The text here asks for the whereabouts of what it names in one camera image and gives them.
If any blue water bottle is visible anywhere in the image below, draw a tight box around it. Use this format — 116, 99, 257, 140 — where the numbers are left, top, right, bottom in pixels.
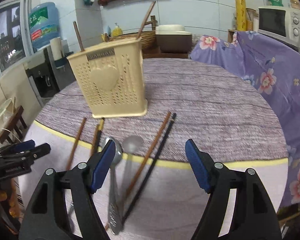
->
29, 2, 60, 49

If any translucent plastic spoon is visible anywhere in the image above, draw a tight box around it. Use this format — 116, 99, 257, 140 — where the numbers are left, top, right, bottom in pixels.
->
120, 135, 144, 205

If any blue-grey cup holder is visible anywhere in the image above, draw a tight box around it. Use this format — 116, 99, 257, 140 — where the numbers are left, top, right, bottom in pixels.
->
54, 52, 74, 70

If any beige perforated utensil holder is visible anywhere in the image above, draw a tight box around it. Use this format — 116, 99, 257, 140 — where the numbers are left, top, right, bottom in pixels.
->
66, 37, 148, 119

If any metal spoon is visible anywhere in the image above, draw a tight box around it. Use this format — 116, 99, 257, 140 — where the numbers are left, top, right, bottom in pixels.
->
101, 136, 123, 235

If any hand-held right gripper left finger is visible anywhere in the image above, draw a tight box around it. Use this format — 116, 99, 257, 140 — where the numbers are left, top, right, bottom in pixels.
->
19, 139, 117, 240

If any woven pattern wash basin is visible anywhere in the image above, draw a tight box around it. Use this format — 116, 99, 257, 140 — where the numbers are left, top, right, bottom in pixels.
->
109, 30, 157, 51

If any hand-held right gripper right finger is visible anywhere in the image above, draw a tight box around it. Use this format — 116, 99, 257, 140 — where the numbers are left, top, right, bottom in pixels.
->
185, 139, 283, 240

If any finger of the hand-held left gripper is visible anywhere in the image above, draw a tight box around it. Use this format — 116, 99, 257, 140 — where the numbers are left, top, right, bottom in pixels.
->
1, 143, 51, 166
0, 140, 36, 155

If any window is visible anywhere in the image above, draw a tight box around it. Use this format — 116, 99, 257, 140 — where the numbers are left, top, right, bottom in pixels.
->
0, 0, 33, 80

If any grey water dispenser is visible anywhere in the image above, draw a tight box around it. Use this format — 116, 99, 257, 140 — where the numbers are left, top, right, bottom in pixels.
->
25, 46, 74, 103

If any brass faucet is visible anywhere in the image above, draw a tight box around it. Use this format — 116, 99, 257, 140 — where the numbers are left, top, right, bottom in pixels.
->
145, 16, 157, 32

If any small wooden box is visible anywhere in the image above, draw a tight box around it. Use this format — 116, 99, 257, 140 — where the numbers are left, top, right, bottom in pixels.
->
227, 29, 238, 43

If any purple floral cloth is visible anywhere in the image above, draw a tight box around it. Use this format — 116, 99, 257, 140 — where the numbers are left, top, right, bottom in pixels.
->
189, 30, 300, 208

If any yellow soap dispenser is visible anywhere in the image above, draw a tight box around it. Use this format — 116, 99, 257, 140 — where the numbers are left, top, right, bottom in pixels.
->
112, 22, 122, 37

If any white microwave oven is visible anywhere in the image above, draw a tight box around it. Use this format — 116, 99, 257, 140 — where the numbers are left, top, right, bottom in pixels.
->
258, 6, 300, 47

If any purple woven tablecloth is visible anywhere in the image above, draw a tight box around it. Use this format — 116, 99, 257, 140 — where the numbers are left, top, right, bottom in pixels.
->
17, 58, 289, 240

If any cream paper roll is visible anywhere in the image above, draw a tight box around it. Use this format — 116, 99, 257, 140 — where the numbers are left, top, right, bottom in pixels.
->
50, 37, 63, 61

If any wooden chair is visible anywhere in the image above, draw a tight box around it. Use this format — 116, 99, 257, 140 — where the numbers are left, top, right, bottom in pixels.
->
0, 105, 28, 143

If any yellow wrapped roll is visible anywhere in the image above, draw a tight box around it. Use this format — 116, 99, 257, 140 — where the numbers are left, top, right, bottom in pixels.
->
235, 0, 247, 30

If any black chopstick with gold band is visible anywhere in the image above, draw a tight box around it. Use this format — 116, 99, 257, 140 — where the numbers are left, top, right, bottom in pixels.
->
121, 113, 177, 224
96, 118, 105, 153

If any wicker basket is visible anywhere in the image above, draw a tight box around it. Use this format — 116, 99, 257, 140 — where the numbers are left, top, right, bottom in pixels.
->
246, 8, 258, 31

